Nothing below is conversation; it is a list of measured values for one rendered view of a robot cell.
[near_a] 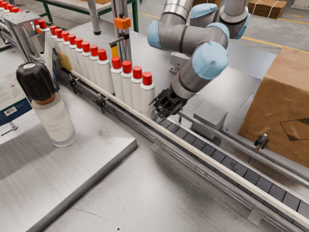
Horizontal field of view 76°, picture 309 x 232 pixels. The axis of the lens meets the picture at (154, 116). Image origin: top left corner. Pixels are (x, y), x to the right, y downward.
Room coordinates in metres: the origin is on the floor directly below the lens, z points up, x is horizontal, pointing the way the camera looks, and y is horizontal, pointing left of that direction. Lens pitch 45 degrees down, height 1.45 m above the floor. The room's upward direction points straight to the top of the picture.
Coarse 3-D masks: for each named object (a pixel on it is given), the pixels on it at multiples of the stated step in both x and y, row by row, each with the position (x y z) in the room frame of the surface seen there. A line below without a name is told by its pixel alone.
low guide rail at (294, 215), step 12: (72, 72) 0.84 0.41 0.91; (132, 108) 0.58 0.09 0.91; (144, 120) 0.52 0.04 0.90; (168, 132) 0.45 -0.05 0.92; (180, 144) 0.41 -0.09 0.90; (204, 156) 0.35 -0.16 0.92; (216, 168) 0.32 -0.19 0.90; (228, 168) 0.31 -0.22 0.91; (240, 180) 0.27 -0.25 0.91; (264, 192) 0.24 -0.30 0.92; (276, 204) 0.21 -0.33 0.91; (300, 216) 0.17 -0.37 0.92
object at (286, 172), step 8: (192, 120) 0.47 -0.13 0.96; (208, 128) 0.43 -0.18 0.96; (216, 136) 0.41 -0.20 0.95; (224, 136) 0.40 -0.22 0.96; (232, 144) 0.37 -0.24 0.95; (240, 144) 0.37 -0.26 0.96; (248, 152) 0.34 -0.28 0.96; (264, 160) 0.31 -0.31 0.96; (280, 168) 0.28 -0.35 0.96; (288, 176) 0.26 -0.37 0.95; (296, 176) 0.26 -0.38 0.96; (304, 184) 0.24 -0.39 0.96
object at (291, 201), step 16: (80, 80) 0.82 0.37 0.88; (128, 112) 0.59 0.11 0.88; (176, 128) 0.50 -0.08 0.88; (176, 144) 0.43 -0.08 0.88; (192, 144) 0.43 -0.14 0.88; (208, 144) 0.43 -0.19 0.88; (224, 160) 0.36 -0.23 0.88; (224, 176) 0.30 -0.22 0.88; (240, 176) 0.30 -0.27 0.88; (256, 176) 0.30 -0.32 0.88; (272, 192) 0.25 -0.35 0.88; (288, 192) 0.25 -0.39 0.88; (272, 208) 0.21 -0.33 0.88; (304, 208) 0.21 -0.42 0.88
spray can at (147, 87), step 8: (144, 72) 0.57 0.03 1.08; (144, 80) 0.55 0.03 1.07; (144, 88) 0.54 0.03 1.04; (152, 88) 0.54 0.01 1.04; (144, 96) 0.54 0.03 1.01; (152, 96) 0.54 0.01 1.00; (144, 104) 0.54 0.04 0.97; (152, 104) 0.54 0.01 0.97; (144, 112) 0.54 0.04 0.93; (152, 112) 0.54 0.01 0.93; (152, 120) 0.54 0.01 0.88
